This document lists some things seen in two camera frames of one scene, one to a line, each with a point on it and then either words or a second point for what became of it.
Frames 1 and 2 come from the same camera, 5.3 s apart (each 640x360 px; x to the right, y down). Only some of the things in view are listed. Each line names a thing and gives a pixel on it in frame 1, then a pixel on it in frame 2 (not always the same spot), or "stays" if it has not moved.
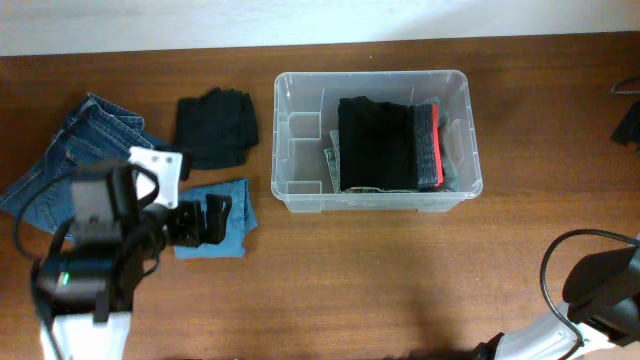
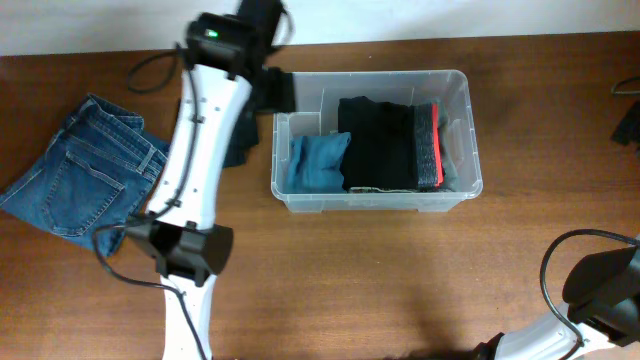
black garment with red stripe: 385,146 stays
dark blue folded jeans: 96,132 stays
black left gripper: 213,221 to 282,95
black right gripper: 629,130 stays
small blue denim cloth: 241,217 to 315,163
